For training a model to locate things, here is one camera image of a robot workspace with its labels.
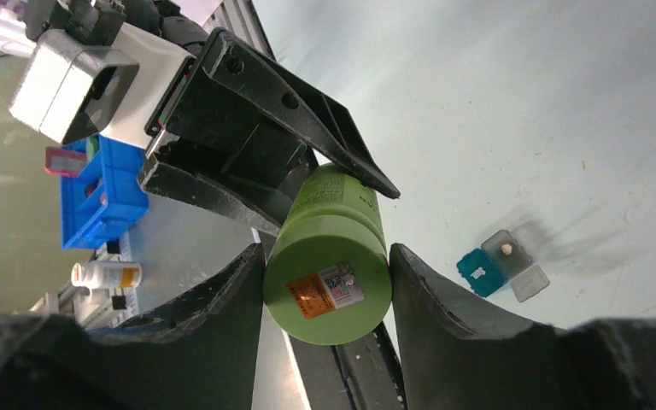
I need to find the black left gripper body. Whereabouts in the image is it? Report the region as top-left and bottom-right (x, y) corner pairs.
(145, 55), (309, 189)

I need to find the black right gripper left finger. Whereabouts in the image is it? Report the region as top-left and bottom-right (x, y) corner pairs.
(0, 244), (265, 409)

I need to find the white pill bottle orange cap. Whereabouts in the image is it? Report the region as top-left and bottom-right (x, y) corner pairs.
(70, 261), (143, 290)

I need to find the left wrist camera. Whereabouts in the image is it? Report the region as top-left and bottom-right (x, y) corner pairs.
(9, 24), (194, 149)

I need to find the red framed small box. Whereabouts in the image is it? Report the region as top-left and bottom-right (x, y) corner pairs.
(44, 147), (88, 178)

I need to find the green lidded black jar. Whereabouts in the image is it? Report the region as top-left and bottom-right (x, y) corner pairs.
(263, 164), (392, 345)

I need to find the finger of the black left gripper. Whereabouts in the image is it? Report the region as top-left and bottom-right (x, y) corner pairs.
(203, 28), (401, 199)
(137, 155), (291, 237)

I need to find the small beige pill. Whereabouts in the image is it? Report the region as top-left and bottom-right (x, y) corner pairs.
(501, 243), (513, 255)

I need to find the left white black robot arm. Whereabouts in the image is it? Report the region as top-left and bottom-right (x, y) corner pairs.
(0, 1), (400, 236)

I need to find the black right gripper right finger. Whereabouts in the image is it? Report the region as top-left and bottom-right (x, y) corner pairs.
(389, 243), (656, 409)

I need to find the blue storage bin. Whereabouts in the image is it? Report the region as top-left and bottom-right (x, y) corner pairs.
(60, 136), (149, 249)

